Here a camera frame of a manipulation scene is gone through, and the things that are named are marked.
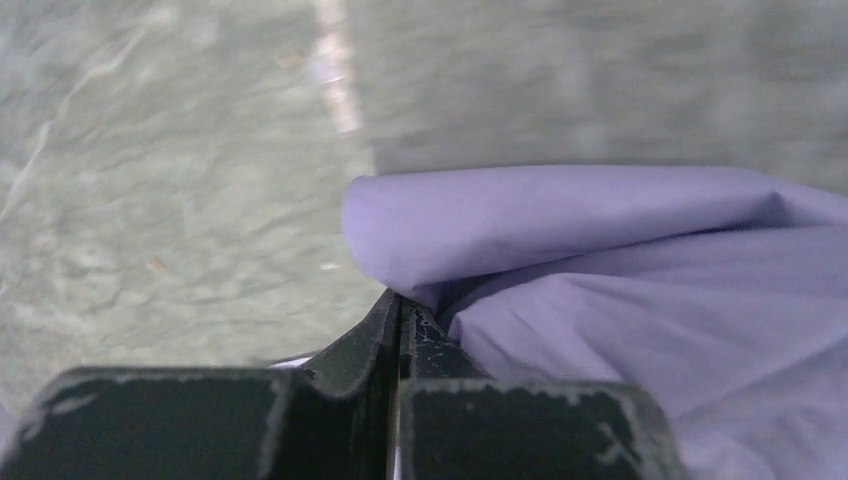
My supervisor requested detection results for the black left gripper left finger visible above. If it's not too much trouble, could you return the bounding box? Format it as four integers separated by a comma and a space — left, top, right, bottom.
1, 292, 401, 479

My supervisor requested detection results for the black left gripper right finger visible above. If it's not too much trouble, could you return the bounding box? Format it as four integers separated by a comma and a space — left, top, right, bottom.
396, 301, 687, 480

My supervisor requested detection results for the lilac folding umbrella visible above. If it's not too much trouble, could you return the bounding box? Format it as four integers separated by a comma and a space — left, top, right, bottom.
342, 165, 847, 479

